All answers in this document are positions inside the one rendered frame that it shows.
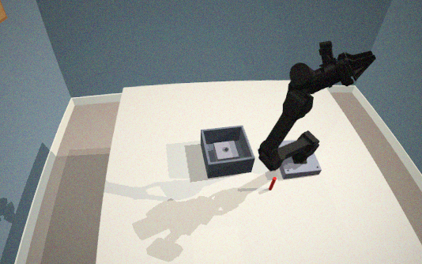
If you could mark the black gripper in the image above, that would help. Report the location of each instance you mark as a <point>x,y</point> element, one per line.
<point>345,68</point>

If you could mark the red peg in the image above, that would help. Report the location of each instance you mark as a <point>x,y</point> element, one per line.
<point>272,183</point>

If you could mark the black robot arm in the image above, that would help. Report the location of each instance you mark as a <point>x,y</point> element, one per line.
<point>298,102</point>

